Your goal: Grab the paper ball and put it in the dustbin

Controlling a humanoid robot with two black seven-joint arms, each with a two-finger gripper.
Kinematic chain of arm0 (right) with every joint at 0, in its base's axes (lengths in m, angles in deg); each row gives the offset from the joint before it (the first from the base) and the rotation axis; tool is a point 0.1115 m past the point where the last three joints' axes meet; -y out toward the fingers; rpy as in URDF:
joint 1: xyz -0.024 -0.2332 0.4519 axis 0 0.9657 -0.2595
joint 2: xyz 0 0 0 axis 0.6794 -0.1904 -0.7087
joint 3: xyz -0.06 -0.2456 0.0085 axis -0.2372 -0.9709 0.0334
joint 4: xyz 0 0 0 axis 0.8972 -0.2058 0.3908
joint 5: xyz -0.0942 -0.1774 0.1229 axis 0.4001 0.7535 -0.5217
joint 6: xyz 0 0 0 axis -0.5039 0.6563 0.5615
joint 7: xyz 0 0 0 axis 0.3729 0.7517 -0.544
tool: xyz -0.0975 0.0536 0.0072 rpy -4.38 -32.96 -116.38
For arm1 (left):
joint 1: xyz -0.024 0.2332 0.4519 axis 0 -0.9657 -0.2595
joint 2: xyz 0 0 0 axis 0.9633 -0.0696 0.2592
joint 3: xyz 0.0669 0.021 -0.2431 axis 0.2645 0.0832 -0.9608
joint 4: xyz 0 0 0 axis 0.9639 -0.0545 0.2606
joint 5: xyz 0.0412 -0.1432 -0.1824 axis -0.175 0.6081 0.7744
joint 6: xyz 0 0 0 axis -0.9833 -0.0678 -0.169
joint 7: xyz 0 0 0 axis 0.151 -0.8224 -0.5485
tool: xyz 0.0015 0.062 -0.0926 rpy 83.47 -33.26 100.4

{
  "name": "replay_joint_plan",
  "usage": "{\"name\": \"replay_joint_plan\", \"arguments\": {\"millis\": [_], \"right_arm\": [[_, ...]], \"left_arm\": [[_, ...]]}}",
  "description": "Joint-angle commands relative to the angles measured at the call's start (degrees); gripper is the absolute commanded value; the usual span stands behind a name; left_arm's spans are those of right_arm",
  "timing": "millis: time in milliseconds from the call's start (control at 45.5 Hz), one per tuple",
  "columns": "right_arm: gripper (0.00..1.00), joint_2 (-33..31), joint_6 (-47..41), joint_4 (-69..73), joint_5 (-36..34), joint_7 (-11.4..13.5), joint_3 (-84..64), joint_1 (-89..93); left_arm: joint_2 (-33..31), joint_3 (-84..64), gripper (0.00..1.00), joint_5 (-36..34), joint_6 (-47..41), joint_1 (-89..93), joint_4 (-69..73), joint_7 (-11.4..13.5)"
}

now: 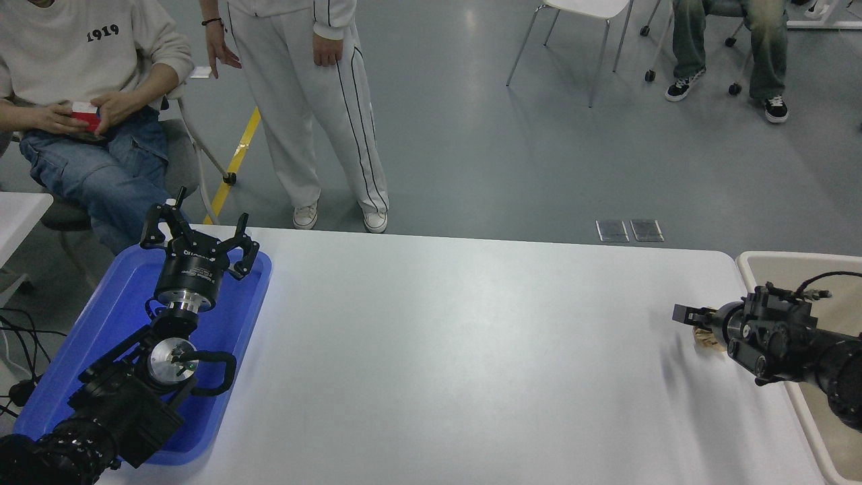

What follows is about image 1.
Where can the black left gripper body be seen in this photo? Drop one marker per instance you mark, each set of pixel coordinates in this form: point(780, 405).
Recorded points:
point(192, 273)

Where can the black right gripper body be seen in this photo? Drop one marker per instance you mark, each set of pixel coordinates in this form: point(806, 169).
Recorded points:
point(719, 325)

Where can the tan paper ball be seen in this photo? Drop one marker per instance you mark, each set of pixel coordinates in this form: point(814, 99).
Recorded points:
point(707, 341)

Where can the colourful puzzle cube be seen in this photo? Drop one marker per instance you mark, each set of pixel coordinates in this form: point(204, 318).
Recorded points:
point(86, 116)

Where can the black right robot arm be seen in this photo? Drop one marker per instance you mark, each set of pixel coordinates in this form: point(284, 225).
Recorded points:
point(781, 337)

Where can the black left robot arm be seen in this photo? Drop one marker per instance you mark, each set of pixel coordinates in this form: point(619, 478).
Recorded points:
point(121, 404)

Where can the seated person's left hand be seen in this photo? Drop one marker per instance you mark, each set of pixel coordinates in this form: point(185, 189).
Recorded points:
point(122, 106)

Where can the seated person's right hand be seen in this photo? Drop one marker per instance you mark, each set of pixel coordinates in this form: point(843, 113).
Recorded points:
point(54, 118)

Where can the standing person's right hand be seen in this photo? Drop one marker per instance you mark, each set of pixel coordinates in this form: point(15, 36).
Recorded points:
point(219, 47)

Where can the standing person's left hand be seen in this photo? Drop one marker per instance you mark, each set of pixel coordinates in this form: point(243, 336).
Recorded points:
point(328, 50)

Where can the grey chair with white legs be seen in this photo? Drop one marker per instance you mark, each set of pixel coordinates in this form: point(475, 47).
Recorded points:
point(185, 168)

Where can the blue plastic tray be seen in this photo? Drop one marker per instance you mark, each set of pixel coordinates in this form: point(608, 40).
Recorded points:
point(114, 303)

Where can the metal floor outlet plate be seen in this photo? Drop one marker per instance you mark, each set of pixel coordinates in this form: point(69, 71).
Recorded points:
point(612, 231)
point(646, 230)

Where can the dark phone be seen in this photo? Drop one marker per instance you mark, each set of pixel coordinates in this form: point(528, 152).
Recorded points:
point(87, 138)

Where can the standing person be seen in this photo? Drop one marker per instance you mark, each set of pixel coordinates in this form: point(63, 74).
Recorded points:
point(303, 114)

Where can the small white table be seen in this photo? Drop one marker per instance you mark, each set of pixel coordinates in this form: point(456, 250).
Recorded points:
point(17, 215)

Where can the large pale bin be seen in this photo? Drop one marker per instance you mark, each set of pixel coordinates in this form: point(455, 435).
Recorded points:
point(838, 461)

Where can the seated person with cube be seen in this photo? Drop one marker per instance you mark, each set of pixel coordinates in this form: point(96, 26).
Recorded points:
point(67, 57)

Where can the wheeled office chair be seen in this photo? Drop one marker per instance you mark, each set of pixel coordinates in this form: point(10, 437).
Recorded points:
point(650, 75)

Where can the seated person in sneakers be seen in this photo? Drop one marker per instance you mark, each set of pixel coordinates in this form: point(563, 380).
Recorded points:
point(768, 40)

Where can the white table base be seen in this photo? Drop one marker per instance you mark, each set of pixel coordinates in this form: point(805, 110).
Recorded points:
point(828, 25)

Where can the white metal-legged chair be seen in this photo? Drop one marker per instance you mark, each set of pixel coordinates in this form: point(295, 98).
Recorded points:
point(592, 5)

